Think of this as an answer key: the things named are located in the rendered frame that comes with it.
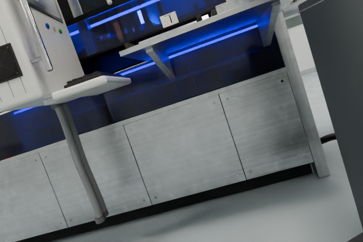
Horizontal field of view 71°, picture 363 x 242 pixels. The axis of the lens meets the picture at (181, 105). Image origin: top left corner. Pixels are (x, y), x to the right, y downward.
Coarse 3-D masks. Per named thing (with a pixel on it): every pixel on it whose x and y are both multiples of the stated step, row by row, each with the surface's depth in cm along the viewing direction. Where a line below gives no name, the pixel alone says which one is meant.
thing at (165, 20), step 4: (172, 12) 131; (164, 16) 132; (168, 16) 131; (172, 16) 131; (176, 16) 131; (164, 20) 132; (168, 20) 132; (172, 20) 131; (176, 20) 131; (164, 24) 132; (168, 24) 132; (172, 24) 132
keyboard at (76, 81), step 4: (96, 72) 91; (100, 72) 94; (104, 72) 99; (84, 76) 91; (88, 76) 91; (92, 76) 90; (96, 76) 90; (116, 76) 111; (120, 76) 119; (124, 76) 129; (72, 80) 91; (76, 80) 91; (80, 80) 90; (84, 80) 90; (68, 84) 90; (72, 84) 90; (76, 84) 90; (64, 88) 90
